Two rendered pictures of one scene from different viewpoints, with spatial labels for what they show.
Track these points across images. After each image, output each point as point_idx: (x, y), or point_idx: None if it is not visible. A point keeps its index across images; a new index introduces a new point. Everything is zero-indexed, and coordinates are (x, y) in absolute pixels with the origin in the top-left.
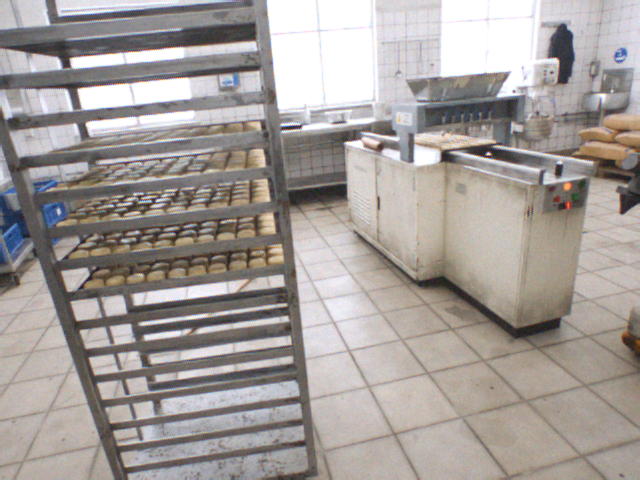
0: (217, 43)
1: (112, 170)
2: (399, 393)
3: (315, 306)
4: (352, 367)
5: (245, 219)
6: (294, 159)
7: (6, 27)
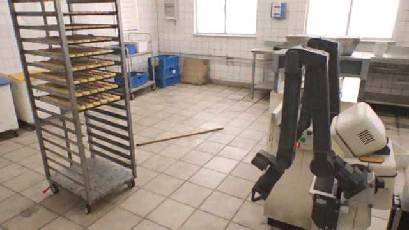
0: (102, 15)
1: None
2: (172, 207)
3: (208, 156)
4: (175, 187)
5: (89, 89)
6: None
7: None
